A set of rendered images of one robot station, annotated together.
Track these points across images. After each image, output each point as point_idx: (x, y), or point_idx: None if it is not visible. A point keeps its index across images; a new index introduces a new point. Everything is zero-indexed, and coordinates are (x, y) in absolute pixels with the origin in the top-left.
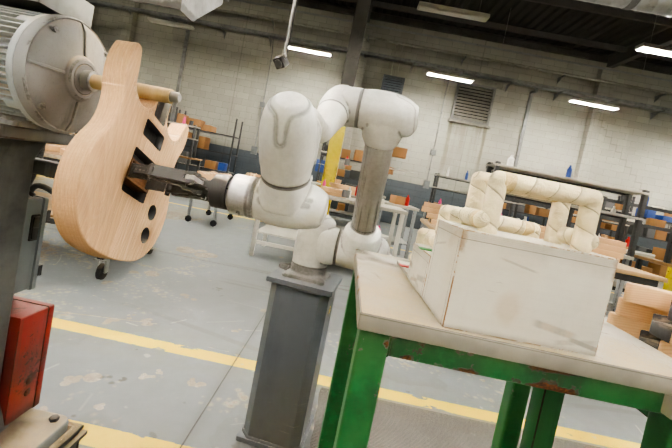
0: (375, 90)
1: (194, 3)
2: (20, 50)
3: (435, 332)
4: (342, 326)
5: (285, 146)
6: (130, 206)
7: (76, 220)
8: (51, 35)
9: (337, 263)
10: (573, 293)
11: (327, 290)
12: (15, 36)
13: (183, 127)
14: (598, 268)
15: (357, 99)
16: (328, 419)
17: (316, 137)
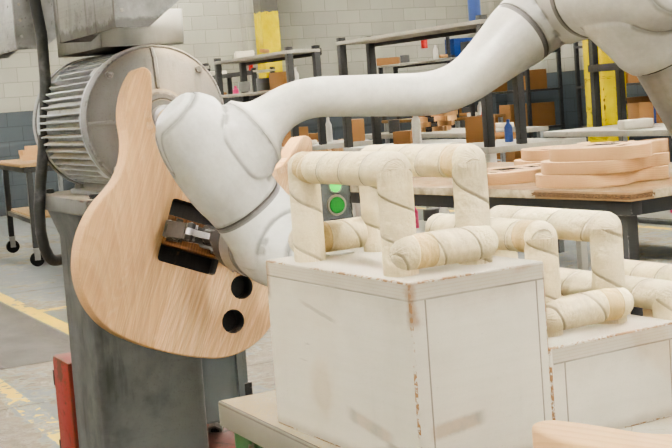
0: None
1: (144, 3)
2: (82, 115)
3: (264, 429)
4: None
5: (175, 174)
6: (184, 280)
7: (87, 303)
8: (107, 84)
9: None
10: (375, 356)
11: None
12: (82, 99)
13: (296, 141)
14: (390, 304)
15: None
16: None
17: (217, 148)
